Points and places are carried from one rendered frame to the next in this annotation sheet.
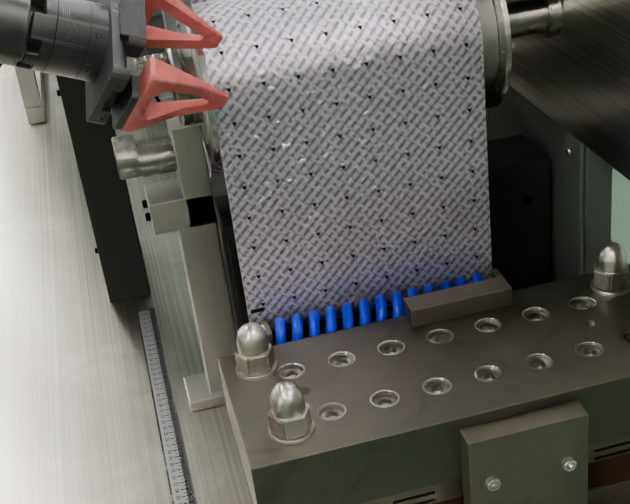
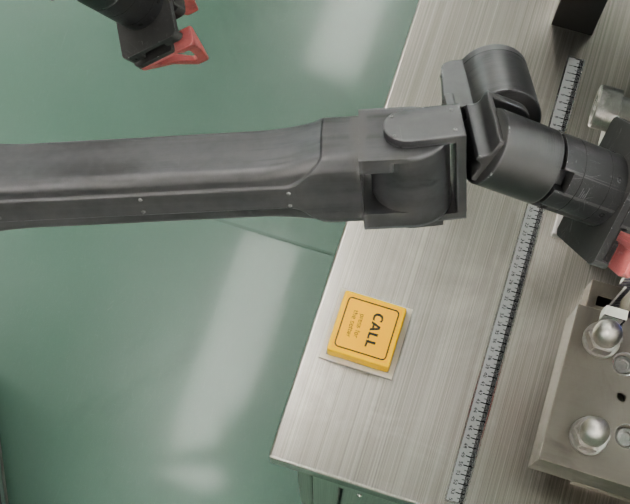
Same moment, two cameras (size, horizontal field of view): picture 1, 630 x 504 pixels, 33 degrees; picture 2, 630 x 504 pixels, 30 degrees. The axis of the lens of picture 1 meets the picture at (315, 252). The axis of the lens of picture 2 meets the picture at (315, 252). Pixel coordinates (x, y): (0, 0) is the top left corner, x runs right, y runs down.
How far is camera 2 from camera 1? 0.73 m
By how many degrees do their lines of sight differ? 46
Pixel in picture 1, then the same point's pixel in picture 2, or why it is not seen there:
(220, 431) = (562, 276)
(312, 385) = not seen: outside the picture
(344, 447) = (614, 482)
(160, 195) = not seen: hidden behind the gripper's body
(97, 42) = (597, 219)
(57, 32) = (565, 206)
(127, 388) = not seen: hidden behind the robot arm
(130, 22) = not seen: outside the picture
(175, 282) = (621, 31)
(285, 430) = (580, 447)
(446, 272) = not seen: outside the picture
